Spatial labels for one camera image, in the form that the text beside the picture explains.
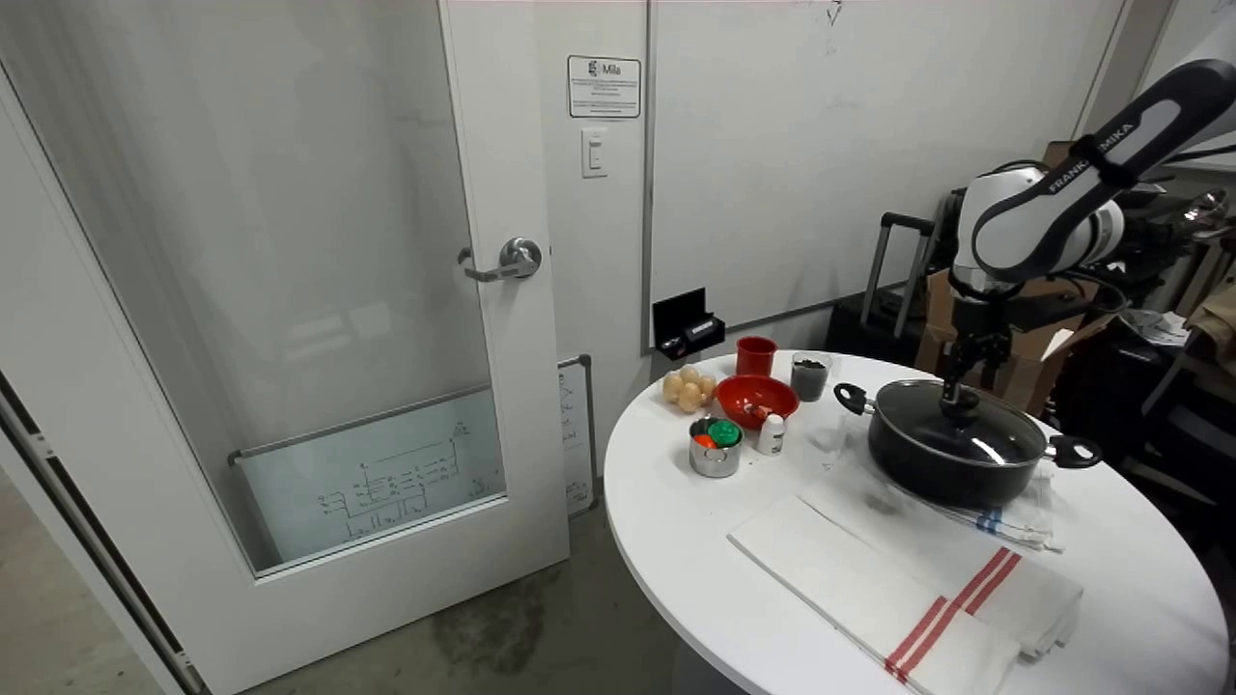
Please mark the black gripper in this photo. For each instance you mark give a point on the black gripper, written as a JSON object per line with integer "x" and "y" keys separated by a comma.
{"x": 983, "y": 339}

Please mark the glass lid with black knob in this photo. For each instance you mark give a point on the glass lid with black knob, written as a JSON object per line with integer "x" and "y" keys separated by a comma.
{"x": 922, "y": 418}

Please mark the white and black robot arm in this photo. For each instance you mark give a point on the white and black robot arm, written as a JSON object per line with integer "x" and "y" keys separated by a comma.
{"x": 1037, "y": 219}

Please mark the black cooking pot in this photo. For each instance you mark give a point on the black cooking pot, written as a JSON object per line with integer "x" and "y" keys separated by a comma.
{"x": 948, "y": 483}

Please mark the brown cardboard box behind table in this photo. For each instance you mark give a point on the brown cardboard box behind table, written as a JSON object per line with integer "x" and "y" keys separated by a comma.
{"x": 1037, "y": 352}

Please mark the grey cup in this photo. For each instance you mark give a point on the grey cup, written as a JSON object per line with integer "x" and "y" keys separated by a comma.
{"x": 809, "y": 379}

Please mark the small white shaker bottle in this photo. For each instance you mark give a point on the small white shaker bottle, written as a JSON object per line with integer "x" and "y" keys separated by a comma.
{"x": 771, "y": 434}

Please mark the red cup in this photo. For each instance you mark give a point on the red cup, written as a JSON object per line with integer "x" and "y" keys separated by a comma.
{"x": 756, "y": 356}

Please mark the red bowl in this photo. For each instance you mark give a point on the red bowl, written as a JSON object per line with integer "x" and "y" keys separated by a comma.
{"x": 756, "y": 405}

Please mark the white towel with red stripes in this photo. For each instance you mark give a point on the white towel with red stripes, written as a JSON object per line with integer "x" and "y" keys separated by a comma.
{"x": 836, "y": 566}

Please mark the metal tin with colourful items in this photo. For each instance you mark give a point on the metal tin with colourful items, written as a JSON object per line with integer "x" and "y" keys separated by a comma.
{"x": 715, "y": 450}

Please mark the yellowish round food items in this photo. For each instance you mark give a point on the yellowish round food items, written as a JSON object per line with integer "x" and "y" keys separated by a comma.
{"x": 689, "y": 391}

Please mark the black marker holder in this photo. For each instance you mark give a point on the black marker holder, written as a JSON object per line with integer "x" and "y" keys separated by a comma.
{"x": 687, "y": 330}

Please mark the white door with frosted glass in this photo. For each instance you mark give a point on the white door with frosted glass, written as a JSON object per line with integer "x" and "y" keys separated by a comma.
{"x": 256, "y": 256}

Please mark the white wall whiteboard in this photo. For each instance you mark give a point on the white wall whiteboard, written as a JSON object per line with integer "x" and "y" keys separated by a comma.
{"x": 850, "y": 141}

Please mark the paper sheet on wall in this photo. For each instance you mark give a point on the paper sheet on wall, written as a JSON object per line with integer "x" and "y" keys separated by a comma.
{"x": 576, "y": 440}

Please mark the white light switch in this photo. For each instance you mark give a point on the white light switch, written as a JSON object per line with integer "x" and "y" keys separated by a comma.
{"x": 593, "y": 154}

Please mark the white wall sign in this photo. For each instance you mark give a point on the white wall sign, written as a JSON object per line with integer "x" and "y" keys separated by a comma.
{"x": 606, "y": 88}

